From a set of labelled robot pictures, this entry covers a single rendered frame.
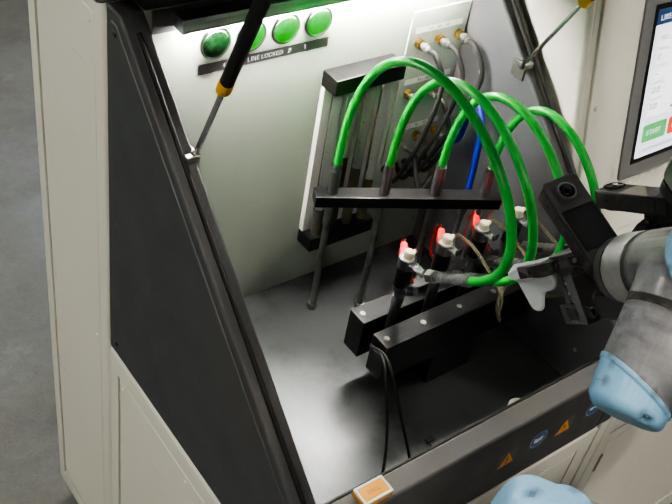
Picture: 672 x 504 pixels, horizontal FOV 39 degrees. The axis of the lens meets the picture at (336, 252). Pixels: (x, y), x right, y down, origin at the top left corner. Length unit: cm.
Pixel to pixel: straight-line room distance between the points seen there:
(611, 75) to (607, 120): 8
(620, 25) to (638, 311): 83
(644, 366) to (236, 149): 84
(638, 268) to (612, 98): 79
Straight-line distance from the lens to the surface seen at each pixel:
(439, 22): 167
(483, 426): 150
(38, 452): 259
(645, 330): 90
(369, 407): 164
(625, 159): 180
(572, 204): 108
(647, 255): 94
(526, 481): 57
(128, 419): 180
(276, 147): 159
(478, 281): 136
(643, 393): 89
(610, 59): 167
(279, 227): 171
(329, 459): 156
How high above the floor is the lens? 207
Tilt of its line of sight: 40 degrees down
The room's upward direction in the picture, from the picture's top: 11 degrees clockwise
